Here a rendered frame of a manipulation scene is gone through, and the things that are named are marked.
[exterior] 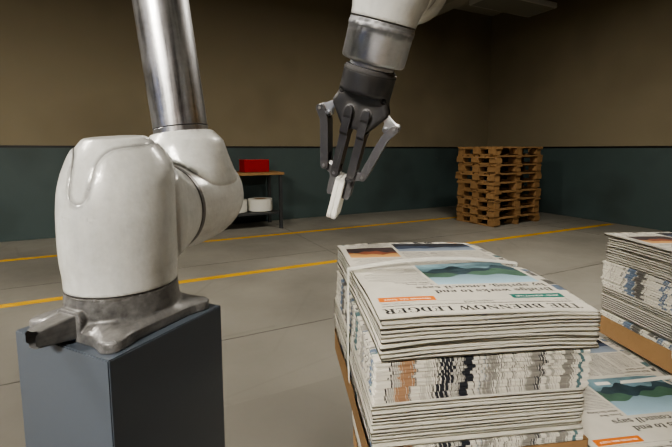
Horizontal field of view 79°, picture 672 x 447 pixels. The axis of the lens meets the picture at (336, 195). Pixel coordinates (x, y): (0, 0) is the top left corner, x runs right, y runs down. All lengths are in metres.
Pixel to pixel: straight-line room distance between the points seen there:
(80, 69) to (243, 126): 2.42
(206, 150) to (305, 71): 6.90
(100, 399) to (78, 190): 0.26
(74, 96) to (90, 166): 6.40
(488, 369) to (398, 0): 0.47
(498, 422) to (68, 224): 0.61
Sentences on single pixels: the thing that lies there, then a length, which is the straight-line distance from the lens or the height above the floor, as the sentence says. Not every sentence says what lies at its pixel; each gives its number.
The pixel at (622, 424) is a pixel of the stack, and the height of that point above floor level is 0.83.
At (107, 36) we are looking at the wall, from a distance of 7.14.
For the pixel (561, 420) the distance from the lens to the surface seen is 0.68.
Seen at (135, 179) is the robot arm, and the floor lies 1.21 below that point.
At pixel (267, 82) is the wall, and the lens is 7.37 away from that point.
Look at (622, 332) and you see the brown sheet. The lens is 1.11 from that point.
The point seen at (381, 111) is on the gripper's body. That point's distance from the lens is 0.59.
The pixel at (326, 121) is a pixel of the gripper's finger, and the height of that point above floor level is 1.30.
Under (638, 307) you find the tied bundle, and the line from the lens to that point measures 1.07.
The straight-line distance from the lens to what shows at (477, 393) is 0.60.
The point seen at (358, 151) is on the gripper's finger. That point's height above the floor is 1.25.
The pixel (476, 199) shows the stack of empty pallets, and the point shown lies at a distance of 7.30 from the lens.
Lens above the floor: 1.25
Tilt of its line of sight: 6 degrees down
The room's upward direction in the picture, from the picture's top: straight up
